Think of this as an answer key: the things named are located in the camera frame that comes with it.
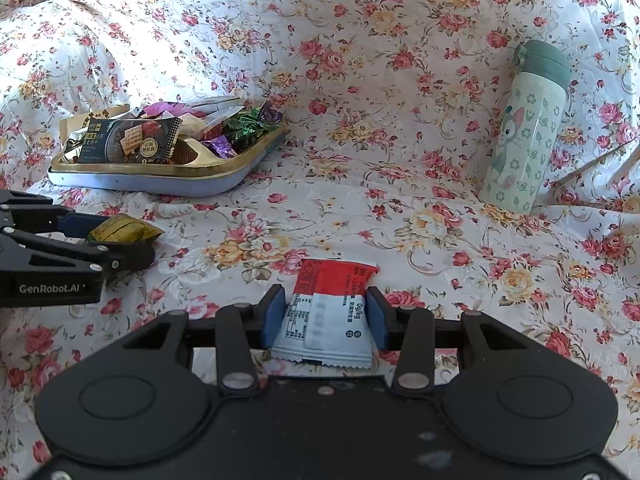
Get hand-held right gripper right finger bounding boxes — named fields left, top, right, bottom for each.
left=366, top=286, right=543, bottom=395

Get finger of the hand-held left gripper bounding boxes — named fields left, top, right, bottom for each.
left=0, top=230, right=157, bottom=274
left=0, top=190, right=108, bottom=240

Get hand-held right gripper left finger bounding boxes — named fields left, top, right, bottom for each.
left=115, top=284, right=286, bottom=395

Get green gold patterned packet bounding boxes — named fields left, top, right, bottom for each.
left=85, top=213, right=166, bottom=246

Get red white snack packet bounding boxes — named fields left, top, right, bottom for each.
left=270, top=258, right=379, bottom=372

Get blue snack tin gold tray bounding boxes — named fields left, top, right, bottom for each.
left=47, top=120, right=289, bottom=198

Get black cracker packet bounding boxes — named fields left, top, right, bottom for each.
left=75, top=117, right=182, bottom=164

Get pink candy wrapper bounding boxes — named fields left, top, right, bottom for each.
left=142, top=101, right=201, bottom=120

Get white wrapped snack packet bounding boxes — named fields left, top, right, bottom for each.
left=185, top=95, right=246, bottom=126

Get green foil candy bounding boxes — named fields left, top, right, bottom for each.
left=222, top=110, right=273, bottom=151

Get floral cloth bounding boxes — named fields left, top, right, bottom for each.
left=0, top=0, right=640, bottom=480

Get green printed water bottle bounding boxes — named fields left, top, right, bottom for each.
left=478, top=40, right=572, bottom=209

